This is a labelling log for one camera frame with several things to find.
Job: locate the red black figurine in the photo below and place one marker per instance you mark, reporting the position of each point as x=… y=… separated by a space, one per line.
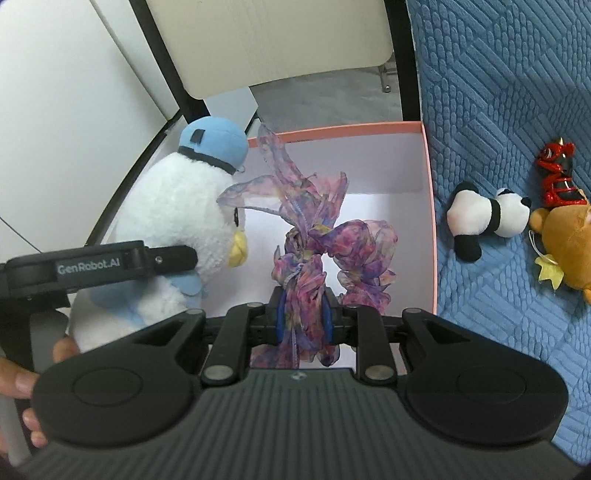
x=556 y=184

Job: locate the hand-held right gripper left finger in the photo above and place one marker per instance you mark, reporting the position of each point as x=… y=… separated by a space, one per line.
x=280 y=319

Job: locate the purple floral sheer scarf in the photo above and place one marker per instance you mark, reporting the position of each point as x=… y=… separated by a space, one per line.
x=304 y=277

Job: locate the white blue penguin plush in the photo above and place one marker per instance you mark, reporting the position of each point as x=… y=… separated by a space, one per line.
x=184 y=207

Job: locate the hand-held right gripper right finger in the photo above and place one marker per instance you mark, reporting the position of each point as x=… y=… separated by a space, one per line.
x=327 y=321

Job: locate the yellow leaf charm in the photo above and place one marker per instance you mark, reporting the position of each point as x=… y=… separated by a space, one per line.
x=549 y=274

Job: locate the small panda plush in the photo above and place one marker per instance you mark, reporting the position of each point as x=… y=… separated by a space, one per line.
x=466 y=217

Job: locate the white chair with black frame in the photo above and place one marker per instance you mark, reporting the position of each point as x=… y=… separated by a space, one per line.
x=277 y=41

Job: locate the pink storage box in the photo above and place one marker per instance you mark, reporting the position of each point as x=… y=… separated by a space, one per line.
x=378 y=221

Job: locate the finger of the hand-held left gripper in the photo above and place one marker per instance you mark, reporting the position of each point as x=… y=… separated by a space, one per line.
x=173 y=261

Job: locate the metal furniture leg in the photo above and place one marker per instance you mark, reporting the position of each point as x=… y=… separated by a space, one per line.
x=387 y=78

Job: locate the person's left hand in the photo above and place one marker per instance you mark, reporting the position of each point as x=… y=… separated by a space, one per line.
x=18 y=382

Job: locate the blue textured blanket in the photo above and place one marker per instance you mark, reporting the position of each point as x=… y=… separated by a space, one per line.
x=485 y=92

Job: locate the brown bear plush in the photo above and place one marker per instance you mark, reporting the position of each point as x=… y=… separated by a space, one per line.
x=568 y=249

